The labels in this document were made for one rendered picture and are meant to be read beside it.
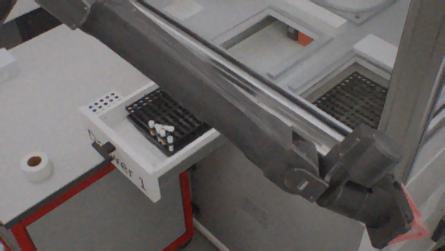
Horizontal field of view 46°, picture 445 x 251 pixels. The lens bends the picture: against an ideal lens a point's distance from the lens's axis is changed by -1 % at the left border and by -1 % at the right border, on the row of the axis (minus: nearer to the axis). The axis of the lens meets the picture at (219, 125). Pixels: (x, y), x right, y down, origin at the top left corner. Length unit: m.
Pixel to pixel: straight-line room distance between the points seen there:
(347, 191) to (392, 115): 0.32
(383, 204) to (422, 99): 0.25
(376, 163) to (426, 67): 0.26
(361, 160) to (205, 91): 0.22
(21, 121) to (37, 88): 0.14
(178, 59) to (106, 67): 1.06
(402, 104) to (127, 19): 0.54
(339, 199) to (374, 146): 0.09
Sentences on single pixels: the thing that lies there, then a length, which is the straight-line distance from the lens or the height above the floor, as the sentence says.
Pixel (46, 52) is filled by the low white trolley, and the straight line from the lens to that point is 1.84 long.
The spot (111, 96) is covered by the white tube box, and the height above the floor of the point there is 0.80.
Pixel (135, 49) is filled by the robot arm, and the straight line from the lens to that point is 0.67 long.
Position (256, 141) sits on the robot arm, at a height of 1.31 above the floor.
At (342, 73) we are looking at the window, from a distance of 1.07.
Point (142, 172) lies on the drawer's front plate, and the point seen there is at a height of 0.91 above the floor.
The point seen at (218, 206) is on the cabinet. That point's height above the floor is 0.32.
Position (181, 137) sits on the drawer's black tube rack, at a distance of 1.27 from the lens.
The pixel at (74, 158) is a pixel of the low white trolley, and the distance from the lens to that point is 1.46.
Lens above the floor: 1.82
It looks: 46 degrees down
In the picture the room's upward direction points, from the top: 2 degrees counter-clockwise
